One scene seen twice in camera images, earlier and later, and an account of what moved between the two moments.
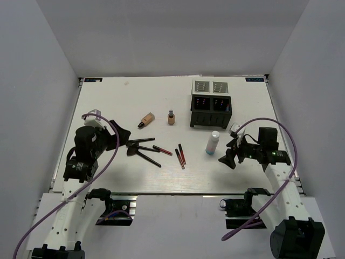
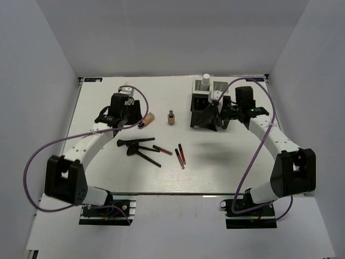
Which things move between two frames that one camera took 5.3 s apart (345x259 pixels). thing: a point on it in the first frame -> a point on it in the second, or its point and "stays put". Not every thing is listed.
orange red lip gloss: x=182 y=153 stays put
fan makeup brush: x=133 y=151 stays put
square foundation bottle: x=145 y=120 stays put
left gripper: x=112 y=138 -> x=137 y=116
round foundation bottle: x=171 y=117 stays put
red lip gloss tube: x=161 y=150 stays put
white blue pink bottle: x=213 y=142 -> x=205 y=84
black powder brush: x=137 y=145 stays put
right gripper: x=230 y=153 -> x=211 y=123
